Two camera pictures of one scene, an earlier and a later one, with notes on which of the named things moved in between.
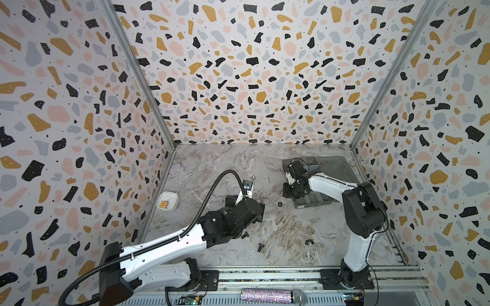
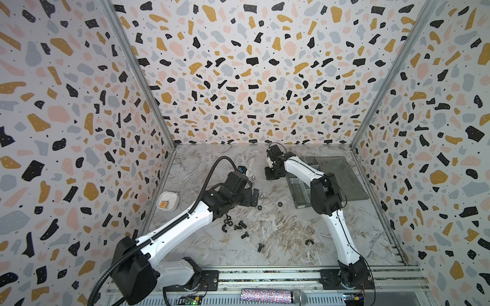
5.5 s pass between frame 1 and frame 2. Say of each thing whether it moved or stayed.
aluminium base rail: stayed
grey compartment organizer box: stayed
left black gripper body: moved
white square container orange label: stayed
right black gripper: moved
